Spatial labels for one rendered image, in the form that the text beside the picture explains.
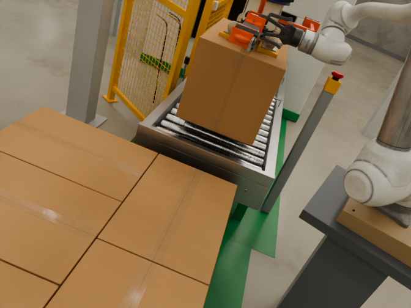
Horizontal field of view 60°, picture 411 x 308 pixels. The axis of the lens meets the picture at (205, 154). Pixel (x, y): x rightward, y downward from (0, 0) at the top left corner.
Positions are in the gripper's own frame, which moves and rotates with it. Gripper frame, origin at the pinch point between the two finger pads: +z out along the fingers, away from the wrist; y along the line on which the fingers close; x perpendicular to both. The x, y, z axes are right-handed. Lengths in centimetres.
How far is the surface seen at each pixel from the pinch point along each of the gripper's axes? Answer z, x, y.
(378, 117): -162, 269, 94
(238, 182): -20, -13, 69
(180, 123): 20, 17, 67
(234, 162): -15, -13, 60
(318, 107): -49, 43, 38
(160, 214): 5, -58, 66
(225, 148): -8, 9, 67
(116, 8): 178, 269, 86
